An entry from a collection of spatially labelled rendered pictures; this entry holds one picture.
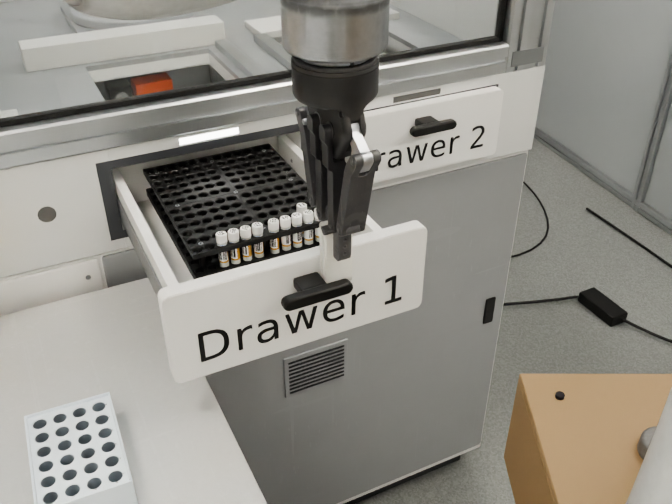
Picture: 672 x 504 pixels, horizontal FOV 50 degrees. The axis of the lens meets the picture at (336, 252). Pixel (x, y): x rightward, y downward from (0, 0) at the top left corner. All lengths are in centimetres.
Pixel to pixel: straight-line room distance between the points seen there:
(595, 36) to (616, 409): 234
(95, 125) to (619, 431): 66
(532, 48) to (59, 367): 81
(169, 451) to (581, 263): 188
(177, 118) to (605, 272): 176
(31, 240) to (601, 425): 69
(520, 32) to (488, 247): 38
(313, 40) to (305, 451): 96
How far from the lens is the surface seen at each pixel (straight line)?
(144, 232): 86
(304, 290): 71
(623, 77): 283
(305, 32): 59
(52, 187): 95
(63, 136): 92
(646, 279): 247
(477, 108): 114
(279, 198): 88
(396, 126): 107
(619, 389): 71
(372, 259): 76
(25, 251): 99
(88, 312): 97
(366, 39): 59
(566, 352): 210
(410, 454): 158
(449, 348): 142
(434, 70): 109
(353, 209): 65
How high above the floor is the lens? 134
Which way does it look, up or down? 34 degrees down
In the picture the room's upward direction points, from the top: straight up
